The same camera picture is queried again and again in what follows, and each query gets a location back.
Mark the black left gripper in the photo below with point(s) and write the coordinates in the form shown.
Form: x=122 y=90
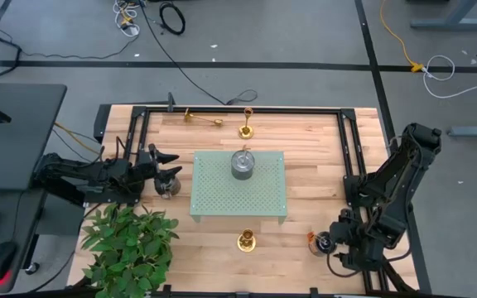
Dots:
x=145 y=167

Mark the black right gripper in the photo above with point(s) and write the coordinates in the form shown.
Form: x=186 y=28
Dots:
x=346 y=229

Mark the grey metal candle jar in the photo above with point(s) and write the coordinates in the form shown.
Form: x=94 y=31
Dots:
x=242 y=169
x=168 y=189
x=314 y=248

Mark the short brass goblet candlestick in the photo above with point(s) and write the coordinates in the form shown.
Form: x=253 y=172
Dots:
x=246 y=131

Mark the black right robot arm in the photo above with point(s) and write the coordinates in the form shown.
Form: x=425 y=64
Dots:
x=404 y=174

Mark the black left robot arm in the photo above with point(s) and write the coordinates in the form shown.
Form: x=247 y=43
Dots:
x=77 y=169

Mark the green perforated metal shelf riser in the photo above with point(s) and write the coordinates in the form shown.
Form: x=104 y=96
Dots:
x=222 y=194

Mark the black table end plate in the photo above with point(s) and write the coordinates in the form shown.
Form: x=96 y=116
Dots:
x=102 y=122

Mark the tall brass wide-base candlestick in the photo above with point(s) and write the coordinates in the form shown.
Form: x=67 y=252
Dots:
x=246 y=244

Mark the green leafy potted plant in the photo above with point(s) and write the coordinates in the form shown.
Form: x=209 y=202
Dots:
x=131 y=248

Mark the dark grey desk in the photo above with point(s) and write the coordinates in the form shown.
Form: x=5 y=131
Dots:
x=19 y=140

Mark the black low desk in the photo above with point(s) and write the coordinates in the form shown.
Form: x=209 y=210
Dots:
x=19 y=215

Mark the black caster wheel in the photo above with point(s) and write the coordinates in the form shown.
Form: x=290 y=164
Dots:
x=32 y=268

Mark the grey desk foot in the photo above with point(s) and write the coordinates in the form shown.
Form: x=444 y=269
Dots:
x=449 y=24
x=474 y=131

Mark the black computer mouse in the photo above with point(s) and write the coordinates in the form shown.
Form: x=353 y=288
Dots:
x=1 y=258

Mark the black clamp post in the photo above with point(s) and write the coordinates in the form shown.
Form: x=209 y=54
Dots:
x=171 y=101

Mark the black aluminium table frame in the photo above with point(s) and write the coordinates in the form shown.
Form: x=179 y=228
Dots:
x=263 y=110

